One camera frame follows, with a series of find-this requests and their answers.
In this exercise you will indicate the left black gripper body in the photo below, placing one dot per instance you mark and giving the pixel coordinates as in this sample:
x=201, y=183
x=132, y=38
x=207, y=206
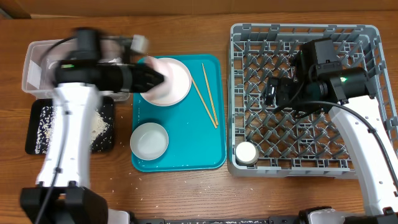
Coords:
x=132, y=78

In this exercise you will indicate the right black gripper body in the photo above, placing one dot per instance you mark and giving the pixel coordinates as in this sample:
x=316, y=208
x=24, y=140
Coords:
x=288, y=93

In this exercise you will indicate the pink round plate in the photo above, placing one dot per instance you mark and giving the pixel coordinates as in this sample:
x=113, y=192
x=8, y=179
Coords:
x=176, y=85

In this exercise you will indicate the grey-green bowl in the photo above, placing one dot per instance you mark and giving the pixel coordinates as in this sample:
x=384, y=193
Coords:
x=149, y=141

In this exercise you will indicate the wooden chopstick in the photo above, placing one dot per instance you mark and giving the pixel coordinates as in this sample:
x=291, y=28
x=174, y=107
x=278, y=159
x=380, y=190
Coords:
x=210, y=96
x=204, y=104

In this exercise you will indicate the small white cup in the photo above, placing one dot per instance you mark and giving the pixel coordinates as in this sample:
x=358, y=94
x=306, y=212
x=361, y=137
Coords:
x=246, y=154

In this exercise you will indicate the pink bowl with rice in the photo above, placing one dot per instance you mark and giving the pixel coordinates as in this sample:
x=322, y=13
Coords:
x=158, y=78

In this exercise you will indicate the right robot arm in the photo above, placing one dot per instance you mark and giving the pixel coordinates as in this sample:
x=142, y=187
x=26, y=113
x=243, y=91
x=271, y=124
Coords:
x=348, y=96

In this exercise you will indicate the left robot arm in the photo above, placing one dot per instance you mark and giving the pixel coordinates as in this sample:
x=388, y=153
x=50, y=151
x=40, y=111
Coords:
x=62, y=192

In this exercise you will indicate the grey dishwasher rack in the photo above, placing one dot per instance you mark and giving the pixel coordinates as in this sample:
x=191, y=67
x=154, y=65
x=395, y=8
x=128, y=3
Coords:
x=311, y=146

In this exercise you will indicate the black waste tray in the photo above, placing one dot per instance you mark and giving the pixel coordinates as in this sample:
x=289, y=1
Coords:
x=105, y=137

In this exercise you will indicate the pile of rice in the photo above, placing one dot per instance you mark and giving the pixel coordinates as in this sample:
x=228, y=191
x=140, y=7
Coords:
x=99, y=126

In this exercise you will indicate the teal plastic tray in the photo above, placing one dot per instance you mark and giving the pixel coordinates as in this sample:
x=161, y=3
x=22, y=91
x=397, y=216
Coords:
x=194, y=143

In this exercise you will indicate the clear plastic bin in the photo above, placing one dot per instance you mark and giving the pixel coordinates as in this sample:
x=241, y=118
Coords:
x=38, y=74

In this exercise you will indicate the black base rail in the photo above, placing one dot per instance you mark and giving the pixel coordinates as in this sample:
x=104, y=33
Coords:
x=289, y=219

